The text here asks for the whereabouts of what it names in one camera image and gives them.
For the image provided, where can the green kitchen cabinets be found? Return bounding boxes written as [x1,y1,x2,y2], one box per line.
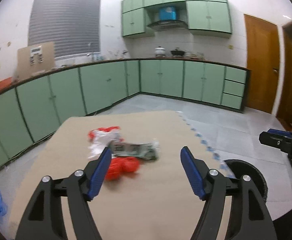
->
[0,59,250,170]
[121,0,232,38]

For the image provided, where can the small red plastic bag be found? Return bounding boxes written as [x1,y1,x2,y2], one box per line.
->
[105,157,140,181]

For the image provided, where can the grey window blind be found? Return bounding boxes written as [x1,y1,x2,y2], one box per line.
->
[28,0,101,57]

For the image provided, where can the brown cardboard box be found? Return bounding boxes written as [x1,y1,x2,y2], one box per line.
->
[16,42,55,80]

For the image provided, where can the green lower kitchen cabinets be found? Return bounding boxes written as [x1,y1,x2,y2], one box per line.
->
[0,59,250,170]

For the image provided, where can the orange plastic basin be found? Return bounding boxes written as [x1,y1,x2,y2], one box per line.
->
[0,77,12,91]

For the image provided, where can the brown wooden door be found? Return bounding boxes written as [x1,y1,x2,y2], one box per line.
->
[244,15,280,113]

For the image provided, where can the blue cylinder above hood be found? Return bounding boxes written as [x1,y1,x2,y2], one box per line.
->
[159,7,177,21]

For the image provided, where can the black range hood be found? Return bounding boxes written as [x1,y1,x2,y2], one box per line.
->
[147,20,188,31]

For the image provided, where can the green upper kitchen cabinets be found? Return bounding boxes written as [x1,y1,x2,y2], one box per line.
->
[121,0,232,38]

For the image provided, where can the black wok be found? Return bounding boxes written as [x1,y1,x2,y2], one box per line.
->
[170,48,186,57]

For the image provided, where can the white cooking pot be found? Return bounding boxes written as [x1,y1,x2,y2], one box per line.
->
[155,46,166,57]

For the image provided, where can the green white milk carton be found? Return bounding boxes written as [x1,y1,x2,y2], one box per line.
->
[108,141,159,160]

